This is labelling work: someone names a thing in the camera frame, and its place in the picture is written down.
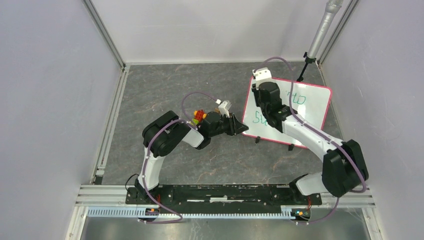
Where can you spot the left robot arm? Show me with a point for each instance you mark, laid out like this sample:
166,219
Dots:
163,135

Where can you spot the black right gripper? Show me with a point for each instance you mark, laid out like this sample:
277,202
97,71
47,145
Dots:
256,91

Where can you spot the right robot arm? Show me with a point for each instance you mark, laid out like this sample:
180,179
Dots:
343,164

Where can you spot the red yellow toy block car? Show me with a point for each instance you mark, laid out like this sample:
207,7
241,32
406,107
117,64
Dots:
198,116

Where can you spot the pink framed whiteboard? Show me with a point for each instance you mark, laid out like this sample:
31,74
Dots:
310,100

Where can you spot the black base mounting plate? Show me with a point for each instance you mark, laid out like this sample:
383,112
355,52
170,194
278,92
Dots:
210,199

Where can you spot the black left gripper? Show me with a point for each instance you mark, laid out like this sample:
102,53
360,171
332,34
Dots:
235,126

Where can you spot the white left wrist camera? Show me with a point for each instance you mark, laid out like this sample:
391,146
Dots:
224,108

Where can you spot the white slotted cable duct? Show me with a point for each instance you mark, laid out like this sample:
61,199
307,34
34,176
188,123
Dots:
212,215

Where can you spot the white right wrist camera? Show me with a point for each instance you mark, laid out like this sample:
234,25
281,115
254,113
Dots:
262,75

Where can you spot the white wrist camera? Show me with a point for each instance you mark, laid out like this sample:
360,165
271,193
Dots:
262,75
224,108

